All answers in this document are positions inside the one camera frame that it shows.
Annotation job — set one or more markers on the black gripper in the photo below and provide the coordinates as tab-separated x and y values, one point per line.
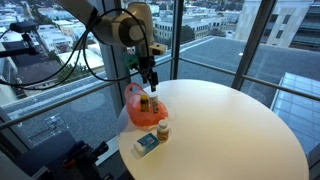
147	65

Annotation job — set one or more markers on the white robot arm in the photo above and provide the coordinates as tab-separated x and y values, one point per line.
116	30

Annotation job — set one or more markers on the yellow-lid dark bottle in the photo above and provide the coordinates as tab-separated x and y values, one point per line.
144	104

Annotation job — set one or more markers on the orange plastic bag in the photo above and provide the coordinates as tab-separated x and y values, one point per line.
143	118

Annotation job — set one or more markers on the green cloth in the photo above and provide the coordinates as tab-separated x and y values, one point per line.
129	61

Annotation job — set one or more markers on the blue and white box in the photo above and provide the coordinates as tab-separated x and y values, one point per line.
146	144

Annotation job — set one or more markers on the grey window handrail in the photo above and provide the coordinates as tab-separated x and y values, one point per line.
266	82
56	105

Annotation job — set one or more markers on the dark blue black stand equipment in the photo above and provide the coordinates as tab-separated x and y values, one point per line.
63	156

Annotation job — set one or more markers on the beige wrist camera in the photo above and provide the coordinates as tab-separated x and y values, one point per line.
158	49

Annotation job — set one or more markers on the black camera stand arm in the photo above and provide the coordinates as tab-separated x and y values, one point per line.
16	51

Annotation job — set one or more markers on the black camera on stand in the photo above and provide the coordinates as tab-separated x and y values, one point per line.
22	26

